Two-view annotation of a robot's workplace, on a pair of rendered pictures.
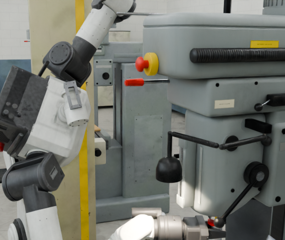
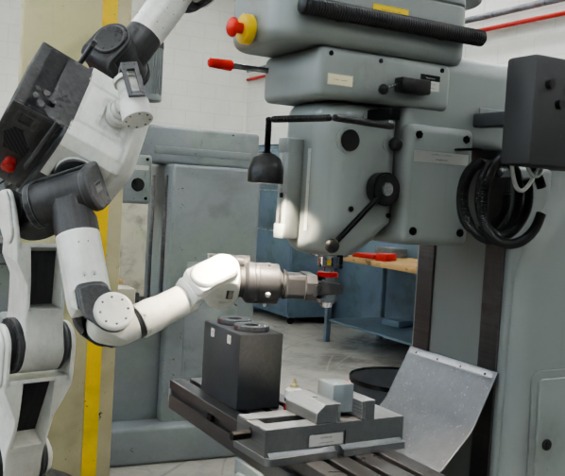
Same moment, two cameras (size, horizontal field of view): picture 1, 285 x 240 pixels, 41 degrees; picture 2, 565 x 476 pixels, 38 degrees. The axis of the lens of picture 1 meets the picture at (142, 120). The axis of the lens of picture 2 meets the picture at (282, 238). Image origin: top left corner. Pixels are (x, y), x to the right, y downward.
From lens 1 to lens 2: 0.77 m
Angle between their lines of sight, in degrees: 11
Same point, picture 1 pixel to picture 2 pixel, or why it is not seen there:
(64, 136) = (113, 144)
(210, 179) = (321, 190)
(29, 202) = (64, 217)
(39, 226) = (77, 249)
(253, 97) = (377, 79)
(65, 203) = not seen: hidden behind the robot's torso
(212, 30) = not seen: outside the picture
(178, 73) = (282, 30)
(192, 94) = (299, 72)
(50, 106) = (94, 103)
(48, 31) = not seen: hidden behind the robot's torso
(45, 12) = (50, 40)
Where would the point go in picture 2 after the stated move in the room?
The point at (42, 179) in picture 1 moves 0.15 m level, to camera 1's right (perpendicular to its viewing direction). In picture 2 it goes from (85, 184) to (161, 189)
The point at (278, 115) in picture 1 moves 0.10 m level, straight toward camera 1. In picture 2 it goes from (411, 112) to (406, 108)
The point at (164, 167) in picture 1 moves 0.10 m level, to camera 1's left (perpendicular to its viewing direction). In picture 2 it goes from (260, 161) to (209, 159)
